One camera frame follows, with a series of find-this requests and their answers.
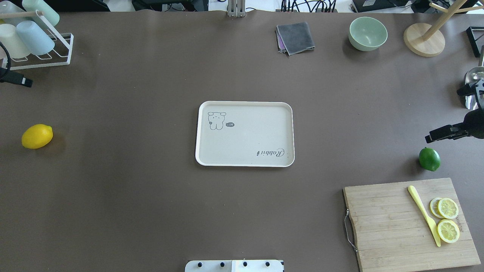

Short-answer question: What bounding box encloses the upper lemon slice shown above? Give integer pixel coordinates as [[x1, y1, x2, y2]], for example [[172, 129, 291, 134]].
[[437, 219, 460, 243]]

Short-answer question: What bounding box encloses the white wire cup rack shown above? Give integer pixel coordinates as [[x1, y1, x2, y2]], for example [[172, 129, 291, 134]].
[[1, 11, 74, 70]]

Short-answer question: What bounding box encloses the aluminium frame post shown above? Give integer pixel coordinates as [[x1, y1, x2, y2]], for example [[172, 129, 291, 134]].
[[227, 0, 246, 17]]

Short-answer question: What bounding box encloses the wooden mug tree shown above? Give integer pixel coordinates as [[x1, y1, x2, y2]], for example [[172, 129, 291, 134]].
[[403, 0, 484, 57]]

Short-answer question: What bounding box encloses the glass rack black tray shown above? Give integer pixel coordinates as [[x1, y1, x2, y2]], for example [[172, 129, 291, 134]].
[[465, 26, 484, 57]]

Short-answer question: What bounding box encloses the light blue cup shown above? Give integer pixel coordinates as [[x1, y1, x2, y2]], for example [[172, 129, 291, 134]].
[[17, 20, 55, 56]]

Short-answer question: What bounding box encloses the yellow lemon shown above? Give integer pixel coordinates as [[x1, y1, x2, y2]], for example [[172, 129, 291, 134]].
[[21, 124, 53, 149]]

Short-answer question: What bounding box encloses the mint green bowl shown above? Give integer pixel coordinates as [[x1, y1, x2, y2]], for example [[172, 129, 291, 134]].
[[349, 17, 388, 51]]

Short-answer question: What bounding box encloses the bamboo cutting board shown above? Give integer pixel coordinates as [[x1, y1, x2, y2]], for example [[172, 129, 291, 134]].
[[343, 178, 481, 272]]

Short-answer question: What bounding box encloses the cream white cup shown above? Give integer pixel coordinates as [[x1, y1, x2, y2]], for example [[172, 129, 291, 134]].
[[0, 24, 31, 59]]

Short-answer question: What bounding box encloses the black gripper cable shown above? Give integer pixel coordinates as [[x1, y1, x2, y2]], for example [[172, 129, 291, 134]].
[[0, 41, 11, 80]]

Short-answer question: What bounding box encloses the hidden lemon slice underneath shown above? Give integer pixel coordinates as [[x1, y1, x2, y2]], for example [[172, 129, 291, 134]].
[[429, 197, 444, 219]]

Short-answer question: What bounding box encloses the grey folded cloth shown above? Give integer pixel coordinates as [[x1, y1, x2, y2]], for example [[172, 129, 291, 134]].
[[276, 21, 316, 56]]

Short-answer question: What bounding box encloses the green lime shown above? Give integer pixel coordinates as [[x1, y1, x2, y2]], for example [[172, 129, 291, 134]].
[[419, 147, 441, 172]]

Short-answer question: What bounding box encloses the yellow plastic knife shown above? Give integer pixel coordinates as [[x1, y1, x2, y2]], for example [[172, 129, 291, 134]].
[[408, 185, 441, 247]]

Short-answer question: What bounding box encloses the metal scoop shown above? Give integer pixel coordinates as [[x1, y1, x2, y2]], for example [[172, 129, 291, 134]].
[[463, 45, 484, 110]]

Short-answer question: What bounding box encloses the cream rabbit print tray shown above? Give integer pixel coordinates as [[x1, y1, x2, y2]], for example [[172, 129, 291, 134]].
[[195, 100, 295, 167]]

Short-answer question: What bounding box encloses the mint green cup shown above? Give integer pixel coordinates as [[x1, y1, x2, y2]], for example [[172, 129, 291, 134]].
[[22, 0, 59, 26]]

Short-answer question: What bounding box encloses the pink cloth under grey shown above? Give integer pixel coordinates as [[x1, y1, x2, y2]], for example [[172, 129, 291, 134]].
[[275, 31, 285, 53]]

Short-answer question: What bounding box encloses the lemon slice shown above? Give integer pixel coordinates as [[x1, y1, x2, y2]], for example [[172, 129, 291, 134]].
[[437, 198, 459, 220], [437, 219, 460, 243]]

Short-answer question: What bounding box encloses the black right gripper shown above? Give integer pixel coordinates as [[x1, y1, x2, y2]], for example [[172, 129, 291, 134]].
[[425, 79, 484, 144]]

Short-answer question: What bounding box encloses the lower lemon slice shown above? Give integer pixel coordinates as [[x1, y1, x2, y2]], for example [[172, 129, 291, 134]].
[[437, 198, 459, 220]]

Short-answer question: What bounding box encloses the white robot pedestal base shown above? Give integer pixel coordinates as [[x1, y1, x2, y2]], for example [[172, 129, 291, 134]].
[[185, 259, 285, 272]]

